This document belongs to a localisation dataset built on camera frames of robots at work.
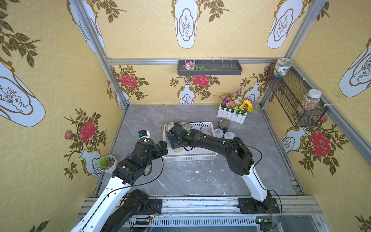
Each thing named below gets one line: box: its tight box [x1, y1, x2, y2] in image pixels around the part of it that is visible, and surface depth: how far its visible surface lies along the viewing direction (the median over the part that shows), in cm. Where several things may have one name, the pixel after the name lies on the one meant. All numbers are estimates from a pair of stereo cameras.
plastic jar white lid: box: [300, 88, 323, 112], surface depth 66 cm
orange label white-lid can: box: [224, 130, 236, 140], surface depth 99 cm
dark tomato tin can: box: [217, 118, 230, 133], surface depth 99 cm
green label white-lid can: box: [213, 129, 225, 139], surface depth 99 cm
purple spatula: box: [124, 152, 133, 160], surface depth 55 cm
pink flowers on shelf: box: [182, 60, 209, 71], surface depth 89 cm
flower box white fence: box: [217, 92, 254, 124], surface depth 102 cm
